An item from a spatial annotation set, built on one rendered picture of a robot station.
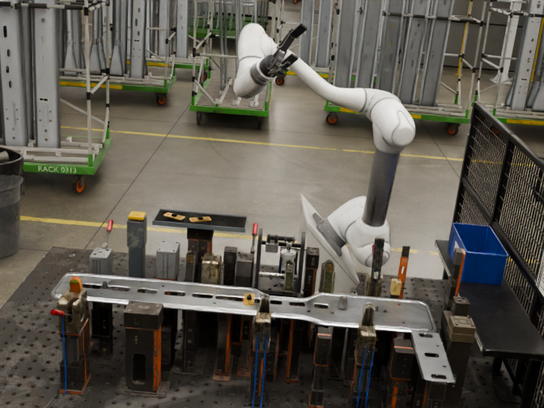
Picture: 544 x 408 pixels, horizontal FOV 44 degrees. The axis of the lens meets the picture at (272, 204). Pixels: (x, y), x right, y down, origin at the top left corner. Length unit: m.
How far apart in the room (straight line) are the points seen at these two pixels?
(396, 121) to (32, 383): 1.64
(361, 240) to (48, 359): 1.36
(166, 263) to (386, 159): 0.96
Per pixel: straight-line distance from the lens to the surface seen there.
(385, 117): 2.70
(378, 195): 2.88
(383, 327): 2.45
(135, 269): 2.88
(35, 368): 2.72
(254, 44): 2.68
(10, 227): 5.15
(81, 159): 6.32
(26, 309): 3.10
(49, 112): 6.56
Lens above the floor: 2.21
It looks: 21 degrees down
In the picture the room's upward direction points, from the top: 4 degrees clockwise
